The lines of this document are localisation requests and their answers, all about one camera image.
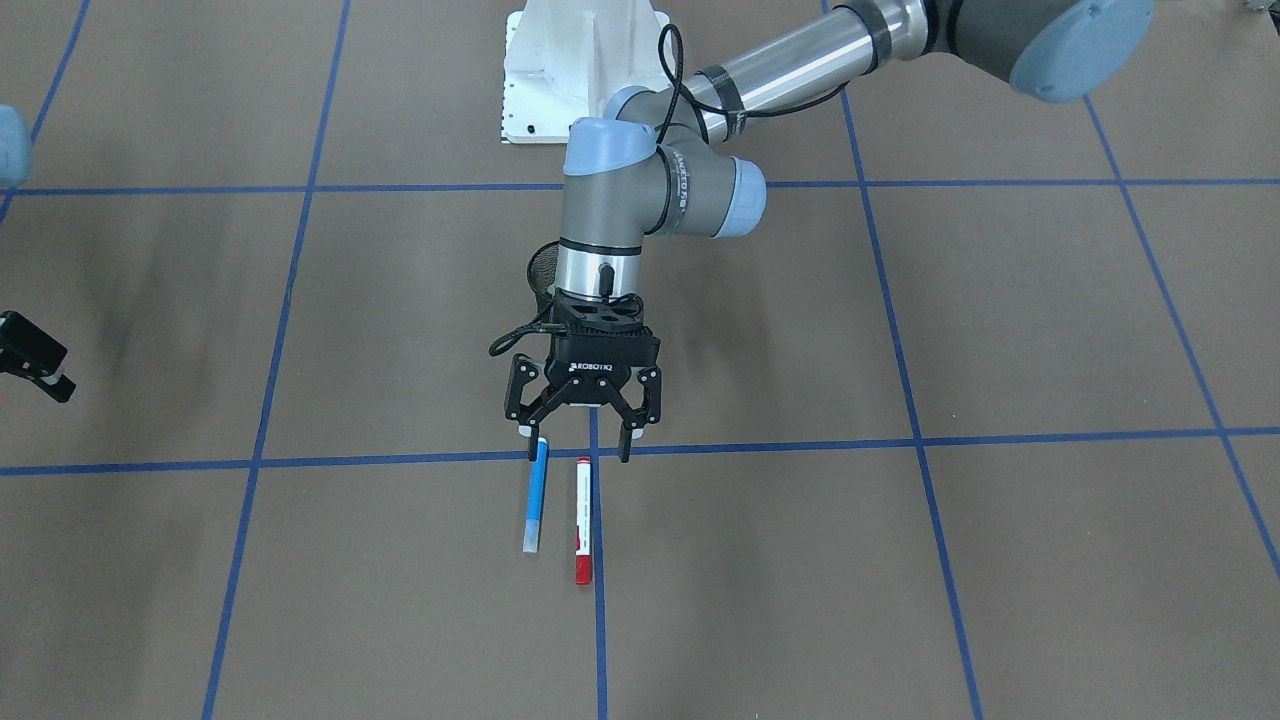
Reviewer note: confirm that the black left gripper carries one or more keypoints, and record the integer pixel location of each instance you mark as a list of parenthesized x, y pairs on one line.
[(601, 386)]

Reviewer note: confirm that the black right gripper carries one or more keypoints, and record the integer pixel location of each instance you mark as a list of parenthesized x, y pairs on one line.
[(30, 349)]

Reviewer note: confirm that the red capped marker pen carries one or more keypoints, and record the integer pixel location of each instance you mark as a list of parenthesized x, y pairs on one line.
[(584, 521)]

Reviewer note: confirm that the blue highlighter pen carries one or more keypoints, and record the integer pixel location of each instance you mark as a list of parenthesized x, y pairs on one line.
[(536, 484)]

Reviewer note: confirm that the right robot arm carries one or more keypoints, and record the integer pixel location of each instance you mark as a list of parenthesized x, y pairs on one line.
[(16, 158)]

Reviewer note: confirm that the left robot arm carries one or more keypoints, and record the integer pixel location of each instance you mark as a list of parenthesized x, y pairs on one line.
[(647, 165)]

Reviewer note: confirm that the black mesh pen cup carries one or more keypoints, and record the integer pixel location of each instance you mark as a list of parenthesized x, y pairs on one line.
[(541, 271)]

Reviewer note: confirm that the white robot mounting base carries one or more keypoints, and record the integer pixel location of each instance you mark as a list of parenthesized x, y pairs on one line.
[(566, 59)]

